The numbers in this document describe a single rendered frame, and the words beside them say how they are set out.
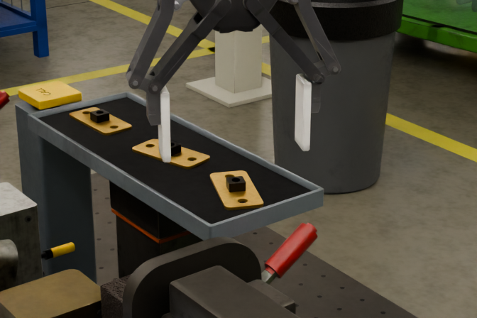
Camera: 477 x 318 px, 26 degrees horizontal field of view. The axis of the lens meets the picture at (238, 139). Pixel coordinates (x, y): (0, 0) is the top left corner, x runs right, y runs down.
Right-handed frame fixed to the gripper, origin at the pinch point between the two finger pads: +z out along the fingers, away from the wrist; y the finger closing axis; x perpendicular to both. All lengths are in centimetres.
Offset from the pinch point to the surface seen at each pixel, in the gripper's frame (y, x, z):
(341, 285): -31, -57, 51
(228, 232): 2.1, 7.5, 6.0
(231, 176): -0.4, -3.5, 5.3
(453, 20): -184, -357, 92
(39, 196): 18.7, -31.5, 18.4
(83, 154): 13.8, -12.8, 5.4
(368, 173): -101, -239, 115
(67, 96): 14.3, -32.5, 5.5
